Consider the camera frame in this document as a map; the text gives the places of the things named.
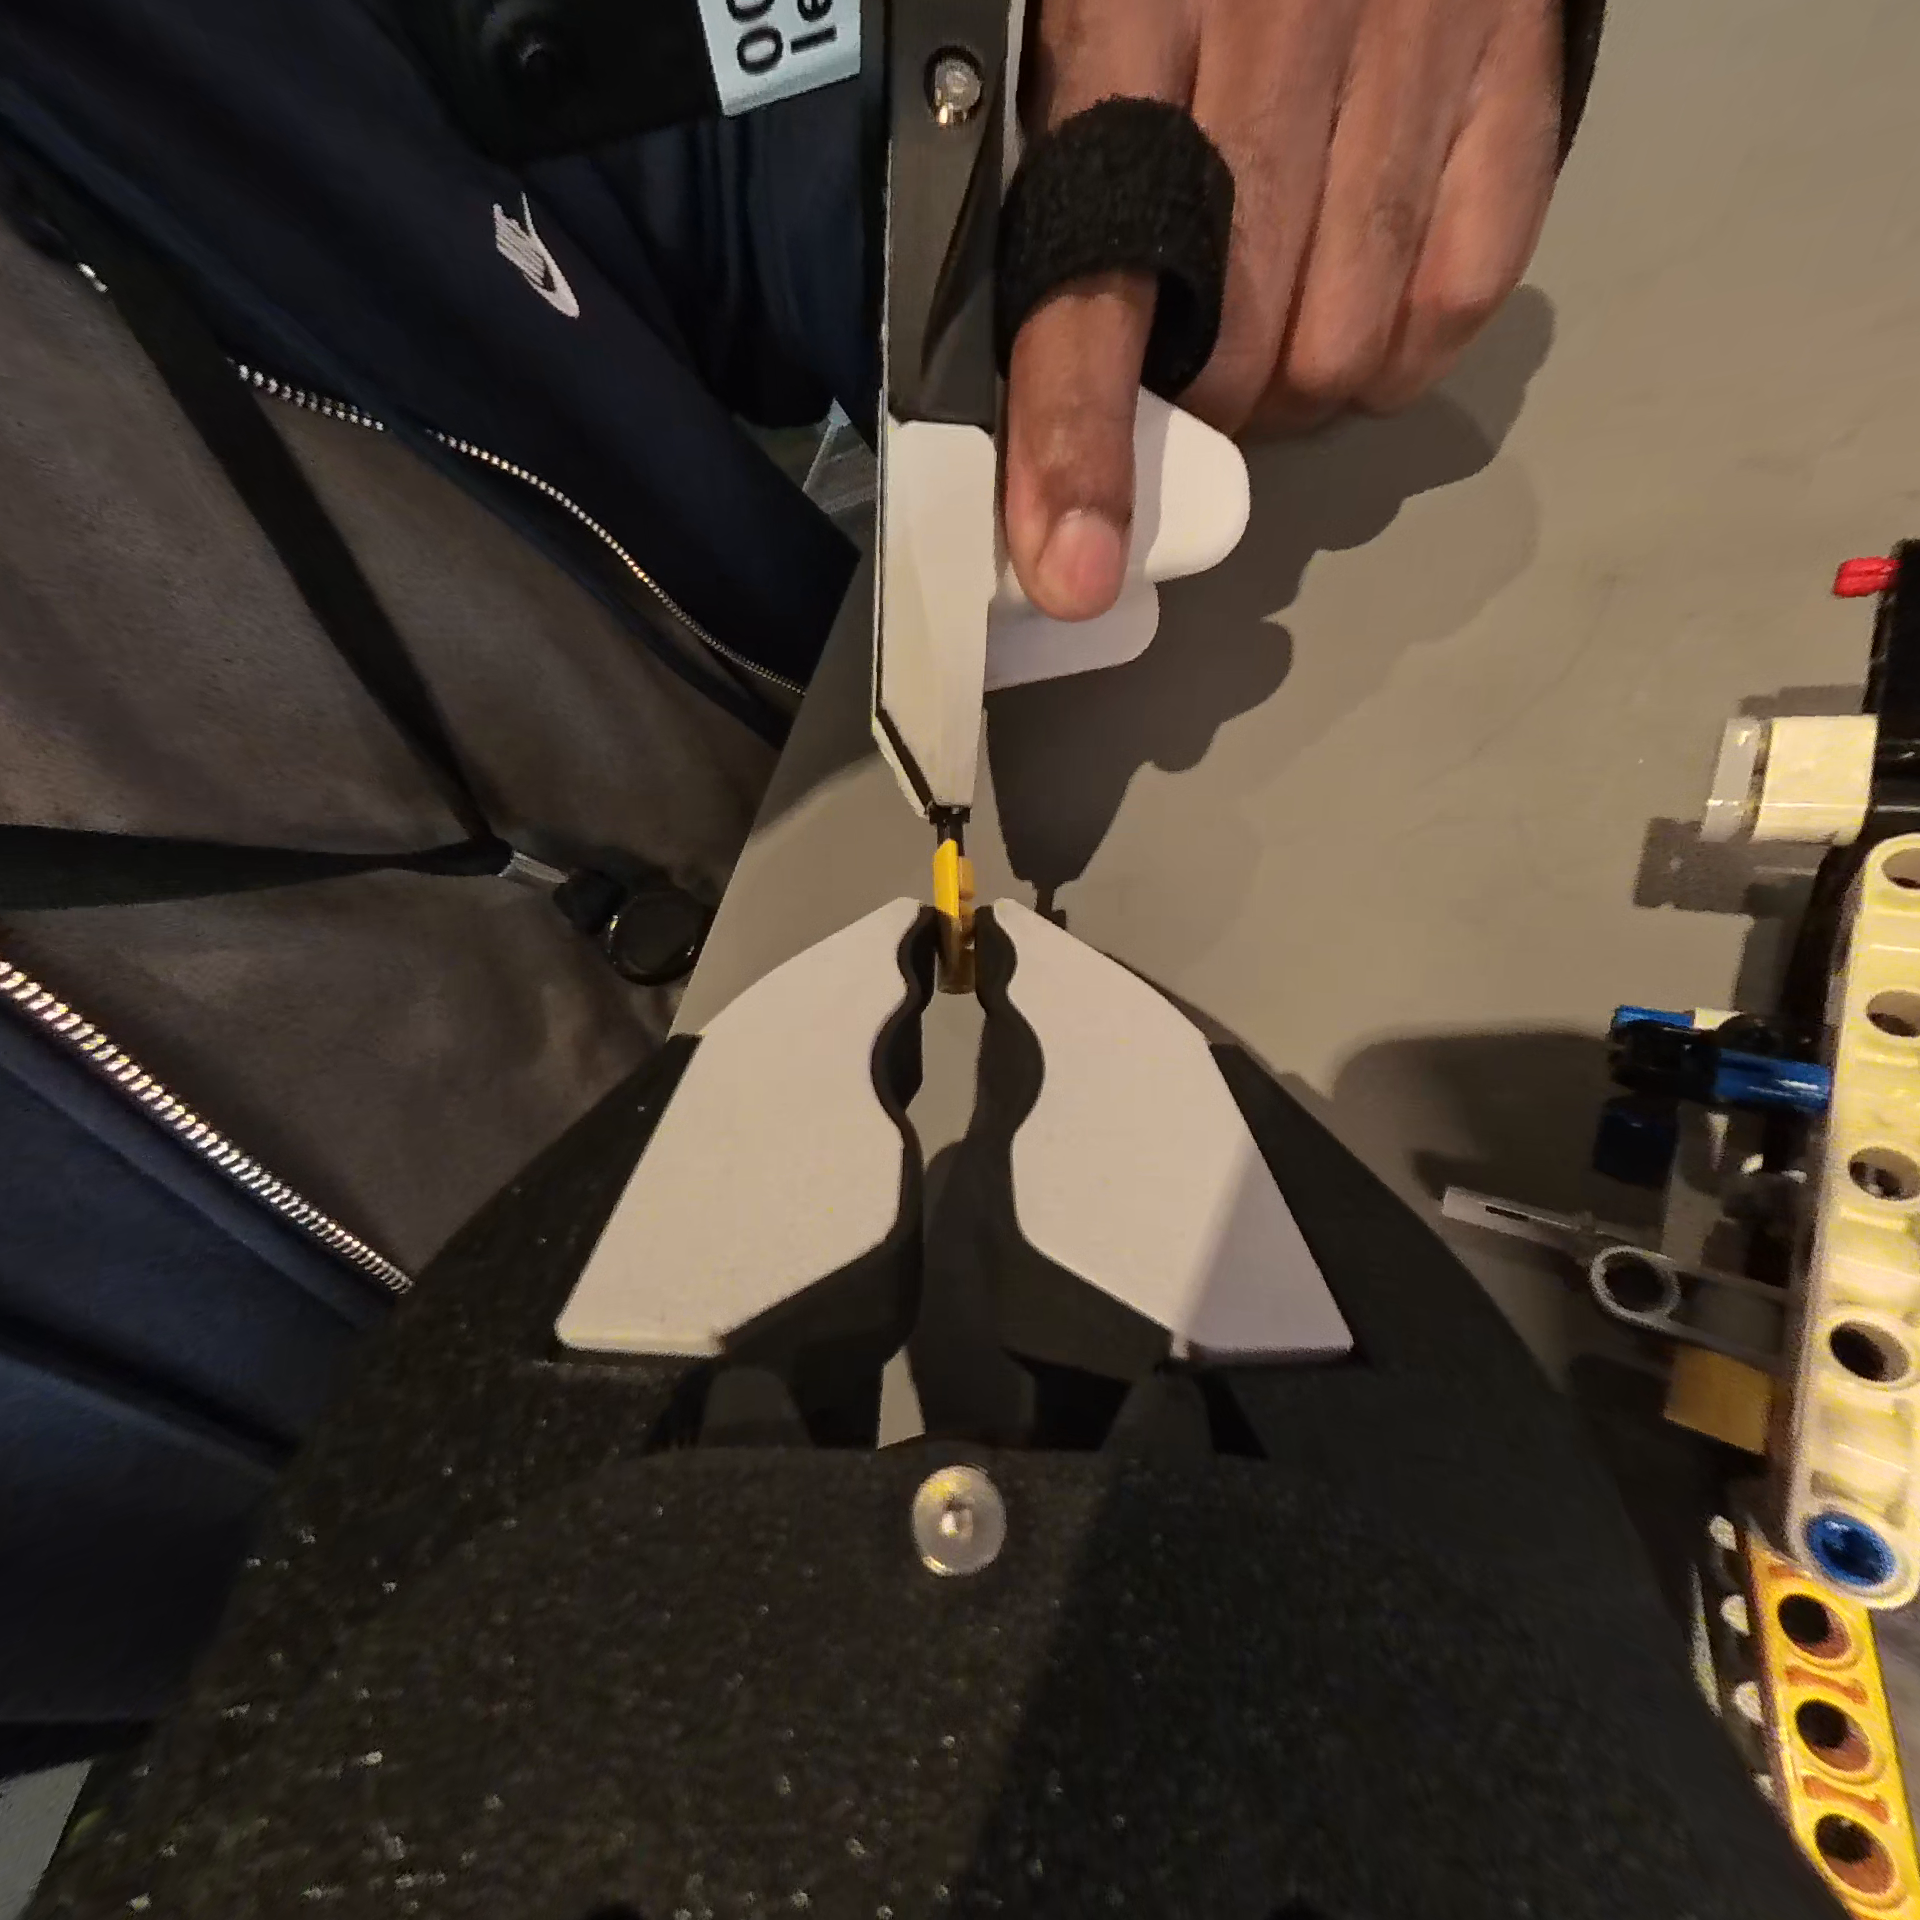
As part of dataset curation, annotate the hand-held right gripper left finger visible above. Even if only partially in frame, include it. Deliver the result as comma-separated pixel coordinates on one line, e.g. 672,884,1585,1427
554,895,923,1359

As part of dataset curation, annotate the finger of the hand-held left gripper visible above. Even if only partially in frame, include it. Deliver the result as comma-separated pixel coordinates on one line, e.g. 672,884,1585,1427
873,415,998,821

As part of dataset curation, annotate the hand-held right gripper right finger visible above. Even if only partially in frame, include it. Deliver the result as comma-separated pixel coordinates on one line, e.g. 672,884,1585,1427
982,895,1356,1359

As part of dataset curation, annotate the yellow lego connector piece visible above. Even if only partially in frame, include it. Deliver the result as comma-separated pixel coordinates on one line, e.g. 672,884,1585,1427
931,835,981,994

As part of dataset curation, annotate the lego model assembly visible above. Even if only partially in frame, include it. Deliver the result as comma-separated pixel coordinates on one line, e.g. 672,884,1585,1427
1441,540,1920,1920

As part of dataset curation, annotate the person's left hand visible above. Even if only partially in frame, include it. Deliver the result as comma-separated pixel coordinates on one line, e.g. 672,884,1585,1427
996,0,1576,619

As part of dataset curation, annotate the person's torso in jacket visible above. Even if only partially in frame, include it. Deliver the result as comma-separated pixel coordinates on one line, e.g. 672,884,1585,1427
0,0,886,1725

